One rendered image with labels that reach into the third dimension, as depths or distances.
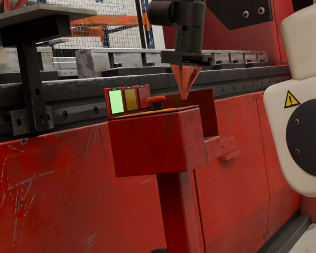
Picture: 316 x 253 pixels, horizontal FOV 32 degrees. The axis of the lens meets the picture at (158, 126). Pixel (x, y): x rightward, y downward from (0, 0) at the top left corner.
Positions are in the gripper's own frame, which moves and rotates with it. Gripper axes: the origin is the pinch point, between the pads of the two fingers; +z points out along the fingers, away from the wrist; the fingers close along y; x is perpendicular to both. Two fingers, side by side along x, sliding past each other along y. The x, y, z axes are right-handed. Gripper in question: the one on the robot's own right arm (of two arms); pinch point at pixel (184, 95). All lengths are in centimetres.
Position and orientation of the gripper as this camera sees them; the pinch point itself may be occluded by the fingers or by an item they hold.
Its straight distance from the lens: 120.4
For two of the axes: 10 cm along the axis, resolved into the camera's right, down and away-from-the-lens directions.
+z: -0.8, 9.8, 1.6
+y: -9.0, -1.4, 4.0
